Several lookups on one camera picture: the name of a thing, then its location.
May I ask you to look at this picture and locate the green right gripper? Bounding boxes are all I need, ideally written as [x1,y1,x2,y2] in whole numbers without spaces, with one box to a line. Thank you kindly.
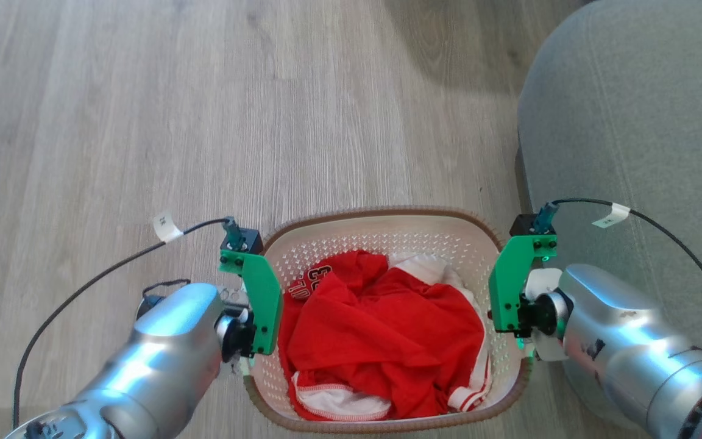
[487,235,573,362]

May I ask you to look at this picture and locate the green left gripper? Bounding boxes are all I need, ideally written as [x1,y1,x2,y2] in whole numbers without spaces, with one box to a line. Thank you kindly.
[215,249,284,364]

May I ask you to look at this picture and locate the white perforated laundry basket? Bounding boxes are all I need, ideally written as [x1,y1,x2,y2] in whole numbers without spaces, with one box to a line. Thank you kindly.
[243,206,535,434]

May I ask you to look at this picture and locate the red jersey garment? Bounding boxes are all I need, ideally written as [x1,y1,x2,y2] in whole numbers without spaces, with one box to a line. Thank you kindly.
[278,249,488,421]

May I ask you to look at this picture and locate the grey fabric sofa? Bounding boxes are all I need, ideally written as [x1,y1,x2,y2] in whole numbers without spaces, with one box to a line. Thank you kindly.
[516,0,702,439]

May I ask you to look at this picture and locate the short black arm cable loop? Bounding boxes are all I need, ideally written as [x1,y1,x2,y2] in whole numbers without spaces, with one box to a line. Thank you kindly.
[141,279,191,303]

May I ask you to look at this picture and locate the white paper cable tag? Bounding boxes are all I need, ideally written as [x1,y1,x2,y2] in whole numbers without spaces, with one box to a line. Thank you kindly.
[592,202,631,229]
[152,212,183,243]

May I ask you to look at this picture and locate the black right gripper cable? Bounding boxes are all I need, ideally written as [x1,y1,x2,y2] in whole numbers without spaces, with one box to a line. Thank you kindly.
[549,198,702,331]

